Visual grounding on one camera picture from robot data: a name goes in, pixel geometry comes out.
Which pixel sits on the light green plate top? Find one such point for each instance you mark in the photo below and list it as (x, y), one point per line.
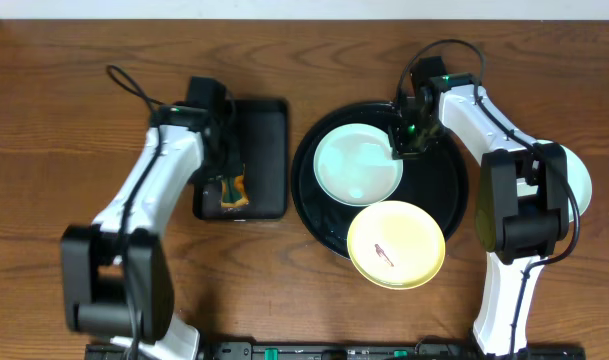
(578, 178)

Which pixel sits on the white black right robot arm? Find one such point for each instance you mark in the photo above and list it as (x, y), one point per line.
(525, 204)

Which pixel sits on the yellow plate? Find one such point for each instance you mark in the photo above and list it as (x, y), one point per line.
(396, 245)

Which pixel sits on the round black tray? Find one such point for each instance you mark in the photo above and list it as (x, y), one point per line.
(436, 181)

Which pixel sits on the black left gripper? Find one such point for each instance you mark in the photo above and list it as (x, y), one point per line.
(232, 173)

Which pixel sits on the orange green sponge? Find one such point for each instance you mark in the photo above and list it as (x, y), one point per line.
(233, 193)

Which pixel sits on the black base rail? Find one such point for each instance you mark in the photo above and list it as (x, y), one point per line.
(427, 351)

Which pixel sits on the light green plate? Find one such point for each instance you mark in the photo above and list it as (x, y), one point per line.
(353, 165)
(578, 178)

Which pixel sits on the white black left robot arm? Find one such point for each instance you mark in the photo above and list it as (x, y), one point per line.
(116, 280)

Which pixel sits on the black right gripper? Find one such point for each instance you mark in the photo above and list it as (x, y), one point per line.
(399, 145)

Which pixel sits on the rectangular black tray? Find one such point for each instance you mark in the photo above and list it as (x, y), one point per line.
(262, 128)

